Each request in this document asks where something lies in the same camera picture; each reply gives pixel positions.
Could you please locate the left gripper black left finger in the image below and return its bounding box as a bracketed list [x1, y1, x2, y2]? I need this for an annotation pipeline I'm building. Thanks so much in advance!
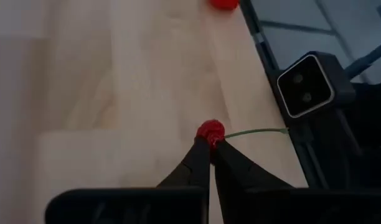
[156, 138, 212, 190]

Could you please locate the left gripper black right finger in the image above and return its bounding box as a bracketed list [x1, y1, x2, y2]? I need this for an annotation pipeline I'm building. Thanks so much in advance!
[210, 140, 294, 224]

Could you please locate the small red toy cherry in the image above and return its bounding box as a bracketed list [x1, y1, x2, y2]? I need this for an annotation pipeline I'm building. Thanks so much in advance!
[195, 119, 289, 150]

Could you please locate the bright red toy fruit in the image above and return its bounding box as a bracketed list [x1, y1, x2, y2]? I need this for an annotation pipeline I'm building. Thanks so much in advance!
[208, 0, 240, 11]

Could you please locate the dark table-level camera box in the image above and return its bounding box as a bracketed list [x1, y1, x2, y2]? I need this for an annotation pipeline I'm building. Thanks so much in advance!
[276, 50, 357, 119]

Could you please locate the black table edge rail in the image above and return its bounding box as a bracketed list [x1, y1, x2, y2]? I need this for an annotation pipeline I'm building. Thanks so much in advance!
[239, 0, 331, 190]

